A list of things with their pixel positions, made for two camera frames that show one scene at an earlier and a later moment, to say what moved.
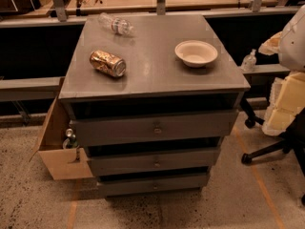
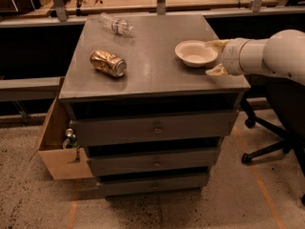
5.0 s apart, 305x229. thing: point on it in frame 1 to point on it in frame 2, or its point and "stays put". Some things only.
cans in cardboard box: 70,143 stays put
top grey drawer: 154,128 stays put
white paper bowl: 195,53 stays put
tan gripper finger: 272,46 to 231,56
